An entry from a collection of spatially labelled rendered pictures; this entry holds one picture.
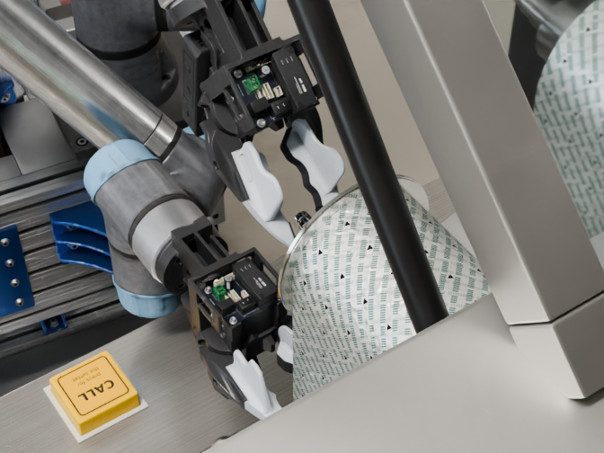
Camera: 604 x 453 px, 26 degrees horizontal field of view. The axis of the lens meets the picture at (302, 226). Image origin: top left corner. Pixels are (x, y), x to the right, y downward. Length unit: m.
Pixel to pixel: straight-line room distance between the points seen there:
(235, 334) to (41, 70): 0.38
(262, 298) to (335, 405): 0.68
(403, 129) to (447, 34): 2.55
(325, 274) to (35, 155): 0.99
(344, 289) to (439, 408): 0.52
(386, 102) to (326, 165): 2.02
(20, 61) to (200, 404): 0.40
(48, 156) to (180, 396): 0.62
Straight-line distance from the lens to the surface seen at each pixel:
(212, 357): 1.18
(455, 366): 0.48
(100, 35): 1.77
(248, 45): 1.02
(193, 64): 1.07
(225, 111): 1.05
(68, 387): 1.40
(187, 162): 1.41
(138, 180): 1.27
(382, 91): 3.10
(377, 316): 0.96
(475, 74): 0.46
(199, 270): 1.17
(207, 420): 1.38
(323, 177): 1.07
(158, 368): 1.43
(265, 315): 1.17
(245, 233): 2.77
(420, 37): 0.46
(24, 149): 1.94
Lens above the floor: 2.04
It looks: 47 degrees down
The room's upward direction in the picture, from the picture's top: straight up
